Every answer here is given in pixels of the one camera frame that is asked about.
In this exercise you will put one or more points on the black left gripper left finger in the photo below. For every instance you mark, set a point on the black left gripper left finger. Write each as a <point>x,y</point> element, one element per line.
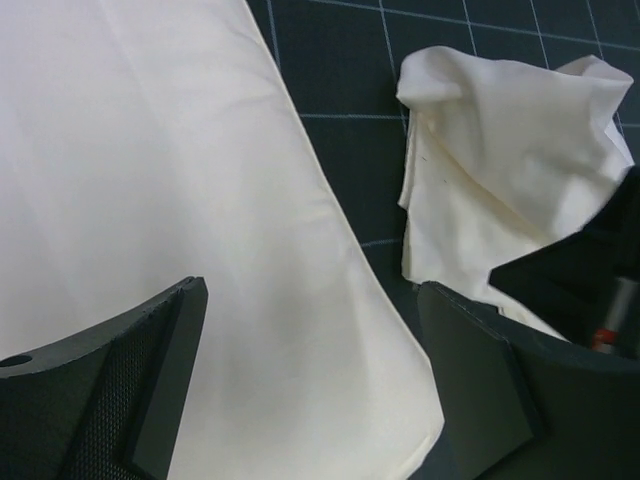
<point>106,402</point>

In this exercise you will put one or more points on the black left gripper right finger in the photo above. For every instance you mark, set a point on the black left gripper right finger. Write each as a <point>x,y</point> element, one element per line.
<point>521,404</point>

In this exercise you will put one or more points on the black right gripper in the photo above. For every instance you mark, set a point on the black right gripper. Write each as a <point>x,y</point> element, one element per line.
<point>586,286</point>

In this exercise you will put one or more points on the cream pillowcase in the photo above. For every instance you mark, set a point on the cream pillowcase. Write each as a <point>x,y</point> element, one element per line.
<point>503,158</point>

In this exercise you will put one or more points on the cream pillow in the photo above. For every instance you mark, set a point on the cream pillow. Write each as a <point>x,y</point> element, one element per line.
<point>146,141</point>

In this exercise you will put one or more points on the black grid mat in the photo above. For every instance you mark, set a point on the black grid mat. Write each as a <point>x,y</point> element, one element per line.
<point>340,62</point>

